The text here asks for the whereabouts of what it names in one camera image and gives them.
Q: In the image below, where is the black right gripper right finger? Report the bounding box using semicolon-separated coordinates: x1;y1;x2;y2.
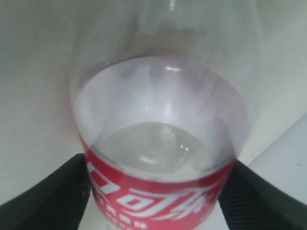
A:
218;161;307;230

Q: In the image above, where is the clear red-label cola bottle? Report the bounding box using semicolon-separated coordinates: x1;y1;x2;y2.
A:
70;0;261;230

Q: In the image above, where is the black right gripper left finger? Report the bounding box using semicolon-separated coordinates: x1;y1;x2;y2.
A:
0;153;91;230

